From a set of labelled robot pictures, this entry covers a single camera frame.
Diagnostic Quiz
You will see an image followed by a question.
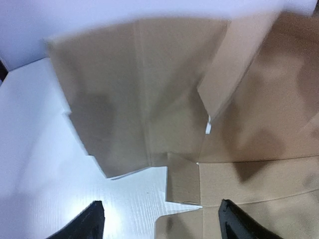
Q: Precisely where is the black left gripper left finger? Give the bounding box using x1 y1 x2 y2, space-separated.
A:
51 201 105 239

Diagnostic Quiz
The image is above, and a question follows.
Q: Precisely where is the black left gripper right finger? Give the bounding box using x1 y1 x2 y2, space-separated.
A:
218 199 282 239

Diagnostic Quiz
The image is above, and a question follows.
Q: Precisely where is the brown cardboard box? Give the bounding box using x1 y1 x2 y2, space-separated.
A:
47 11 319 239

